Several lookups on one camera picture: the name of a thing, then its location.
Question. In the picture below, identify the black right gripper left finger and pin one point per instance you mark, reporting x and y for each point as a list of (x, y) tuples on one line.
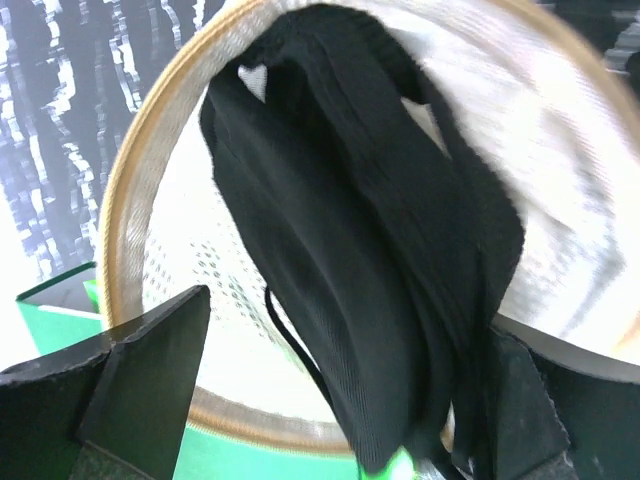
[(113, 406)]

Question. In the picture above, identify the black bra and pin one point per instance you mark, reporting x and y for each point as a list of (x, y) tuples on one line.
[(387, 240)]

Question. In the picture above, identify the green binder folder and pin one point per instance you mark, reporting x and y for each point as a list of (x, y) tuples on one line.
[(61, 311)]

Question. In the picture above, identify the white mesh laundry bag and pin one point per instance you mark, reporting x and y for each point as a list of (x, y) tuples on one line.
[(538, 103)]

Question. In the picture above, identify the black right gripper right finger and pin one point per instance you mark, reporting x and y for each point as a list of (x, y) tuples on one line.
[(552, 410)]

